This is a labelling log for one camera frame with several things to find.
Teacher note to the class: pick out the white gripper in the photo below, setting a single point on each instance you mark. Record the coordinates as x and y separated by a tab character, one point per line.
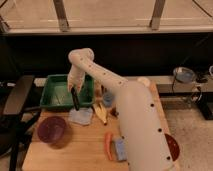
75	78

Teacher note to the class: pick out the black handled brush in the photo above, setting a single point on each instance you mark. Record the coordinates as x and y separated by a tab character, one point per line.
75	99

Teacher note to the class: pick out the green plastic tray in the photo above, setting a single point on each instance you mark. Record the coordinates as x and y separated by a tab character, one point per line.
55	95

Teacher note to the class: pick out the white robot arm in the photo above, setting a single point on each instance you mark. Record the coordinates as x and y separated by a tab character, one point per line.
144	139

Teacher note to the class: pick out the light blue cloth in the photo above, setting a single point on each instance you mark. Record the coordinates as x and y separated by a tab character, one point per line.
82	116

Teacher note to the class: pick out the yellow banana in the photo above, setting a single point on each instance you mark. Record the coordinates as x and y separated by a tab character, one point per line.
101	112

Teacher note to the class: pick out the bunch of brown grapes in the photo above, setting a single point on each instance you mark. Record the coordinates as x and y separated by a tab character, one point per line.
114	112

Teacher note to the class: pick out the purple bowl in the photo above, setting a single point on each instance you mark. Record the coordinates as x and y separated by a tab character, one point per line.
51	129

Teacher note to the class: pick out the orange carrot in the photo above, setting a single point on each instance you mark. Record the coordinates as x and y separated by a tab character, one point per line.
107	145

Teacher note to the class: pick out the black chair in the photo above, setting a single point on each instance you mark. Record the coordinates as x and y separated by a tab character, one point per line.
16	119

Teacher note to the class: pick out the white paper cup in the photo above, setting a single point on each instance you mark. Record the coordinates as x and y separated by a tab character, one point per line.
144	80

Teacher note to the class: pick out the blue sponge block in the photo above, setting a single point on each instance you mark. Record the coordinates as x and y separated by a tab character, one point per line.
120	149

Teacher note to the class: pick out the grey bowl on ledge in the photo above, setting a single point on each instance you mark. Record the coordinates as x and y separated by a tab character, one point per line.
184	75

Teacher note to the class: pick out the orange bowl with utensil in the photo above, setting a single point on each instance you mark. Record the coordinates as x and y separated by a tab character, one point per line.
173	147

